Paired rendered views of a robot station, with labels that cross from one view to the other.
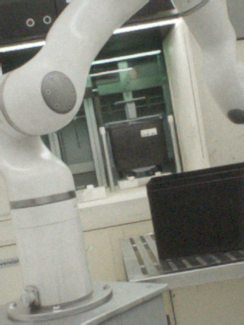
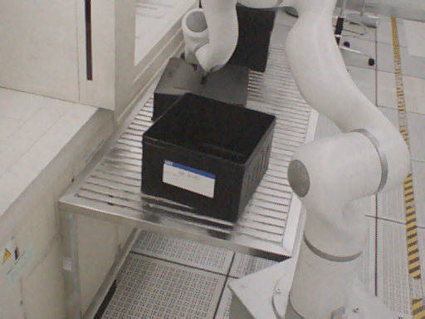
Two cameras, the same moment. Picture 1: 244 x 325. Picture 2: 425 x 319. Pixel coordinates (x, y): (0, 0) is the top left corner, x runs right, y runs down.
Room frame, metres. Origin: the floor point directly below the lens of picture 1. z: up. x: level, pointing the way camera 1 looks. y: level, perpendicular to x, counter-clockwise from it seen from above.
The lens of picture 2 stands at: (1.09, 1.03, 1.68)
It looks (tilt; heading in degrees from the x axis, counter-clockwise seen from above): 31 degrees down; 283
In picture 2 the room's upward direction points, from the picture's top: 6 degrees clockwise
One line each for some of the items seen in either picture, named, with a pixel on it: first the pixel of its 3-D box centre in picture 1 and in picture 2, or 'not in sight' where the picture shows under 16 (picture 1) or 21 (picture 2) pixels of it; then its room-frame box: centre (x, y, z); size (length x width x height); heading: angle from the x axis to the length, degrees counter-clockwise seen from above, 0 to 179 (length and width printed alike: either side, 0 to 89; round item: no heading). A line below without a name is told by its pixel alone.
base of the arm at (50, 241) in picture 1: (52, 252); (324, 273); (1.03, 0.14, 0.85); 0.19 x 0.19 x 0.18
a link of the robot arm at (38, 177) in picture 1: (21, 139); (331, 195); (1.05, 0.16, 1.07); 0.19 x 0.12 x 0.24; 42
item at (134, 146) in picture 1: (136, 138); not in sight; (2.34, -0.10, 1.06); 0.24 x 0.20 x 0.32; 92
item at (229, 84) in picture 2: not in sight; (203, 88); (1.51, -0.60, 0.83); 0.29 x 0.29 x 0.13; 9
